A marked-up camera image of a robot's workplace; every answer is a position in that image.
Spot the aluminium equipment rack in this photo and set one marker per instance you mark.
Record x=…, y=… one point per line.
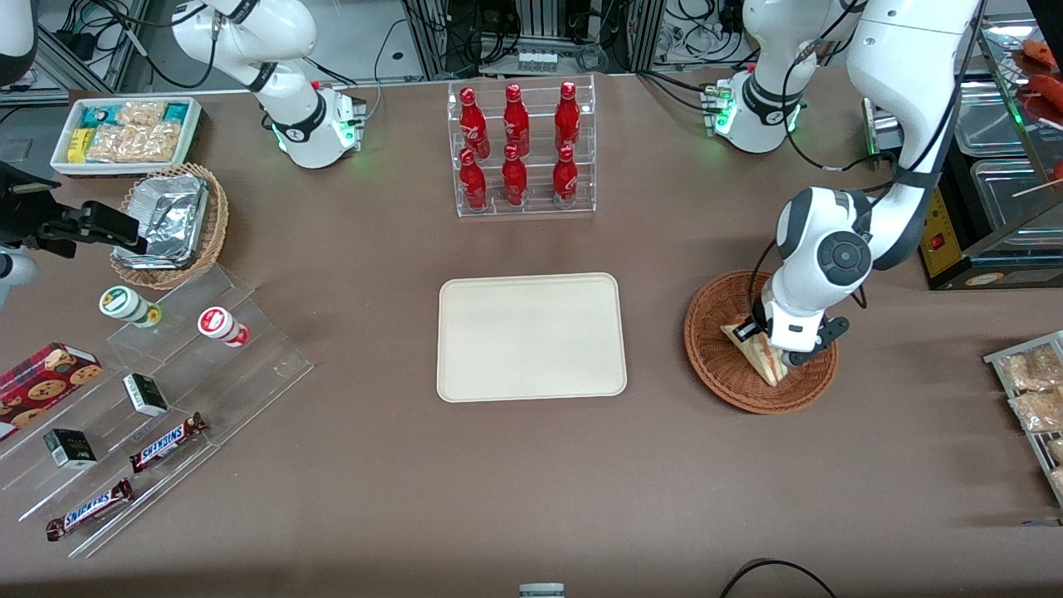
x=540, y=25

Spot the red tartan cookie box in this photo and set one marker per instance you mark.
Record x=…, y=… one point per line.
x=41, y=386

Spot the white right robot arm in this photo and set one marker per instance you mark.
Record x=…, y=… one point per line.
x=291, y=124

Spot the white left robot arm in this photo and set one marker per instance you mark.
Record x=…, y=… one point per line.
x=905, y=83

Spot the green lid drink cup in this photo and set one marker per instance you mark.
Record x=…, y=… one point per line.
x=120, y=301

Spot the small black box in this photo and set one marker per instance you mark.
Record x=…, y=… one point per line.
x=69, y=448
x=145, y=394

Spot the clear bag of snacks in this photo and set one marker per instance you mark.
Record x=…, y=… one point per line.
x=1056, y=450
x=1038, y=409
x=1030, y=367

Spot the cream plastic tray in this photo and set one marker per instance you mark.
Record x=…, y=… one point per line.
x=531, y=336

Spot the teal snack packet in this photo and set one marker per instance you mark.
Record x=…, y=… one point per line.
x=176, y=112
x=98, y=116

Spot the red lid drink cup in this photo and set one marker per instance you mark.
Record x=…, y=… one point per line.
x=217, y=322

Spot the triangular sandwich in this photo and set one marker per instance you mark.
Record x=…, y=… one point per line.
x=766, y=364

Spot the grey metal snack tray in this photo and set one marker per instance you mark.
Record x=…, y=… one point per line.
x=996, y=359

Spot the clear acrylic stepped stand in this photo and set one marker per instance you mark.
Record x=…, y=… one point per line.
x=249, y=365

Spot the clear acrylic bottle rack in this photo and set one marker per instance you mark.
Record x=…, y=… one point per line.
x=536, y=212

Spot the round brown wicker basket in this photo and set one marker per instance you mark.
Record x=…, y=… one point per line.
x=714, y=365

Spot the white rectangular snack bin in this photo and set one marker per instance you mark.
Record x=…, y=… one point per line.
x=193, y=137

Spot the aluminium extrusion frame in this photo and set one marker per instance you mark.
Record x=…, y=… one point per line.
x=83, y=50

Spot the brown Snickers bar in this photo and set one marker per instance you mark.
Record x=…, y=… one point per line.
x=166, y=443
x=90, y=508

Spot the small grey device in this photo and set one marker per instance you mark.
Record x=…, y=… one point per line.
x=541, y=591

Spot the oval tan wicker basket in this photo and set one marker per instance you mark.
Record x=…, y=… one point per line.
x=217, y=224

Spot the steel food pan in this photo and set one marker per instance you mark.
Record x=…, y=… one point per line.
x=992, y=116
x=1009, y=195

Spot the silver foil container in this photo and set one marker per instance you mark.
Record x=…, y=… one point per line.
x=166, y=216

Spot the red cola bottle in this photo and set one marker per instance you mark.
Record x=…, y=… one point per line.
x=514, y=178
x=516, y=118
x=565, y=176
x=567, y=115
x=473, y=181
x=473, y=120

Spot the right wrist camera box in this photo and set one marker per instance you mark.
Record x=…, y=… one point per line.
x=25, y=216

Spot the yellow snack packet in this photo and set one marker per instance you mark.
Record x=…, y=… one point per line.
x=79, y=145

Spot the clear bag of crackers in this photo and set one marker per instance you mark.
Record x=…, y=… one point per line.
x=141, y=112
x=137, y=143

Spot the black food warmer cabinet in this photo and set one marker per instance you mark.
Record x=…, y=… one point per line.
x=955, y=257

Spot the white connector block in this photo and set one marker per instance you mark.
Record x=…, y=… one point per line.
x=538, y=60

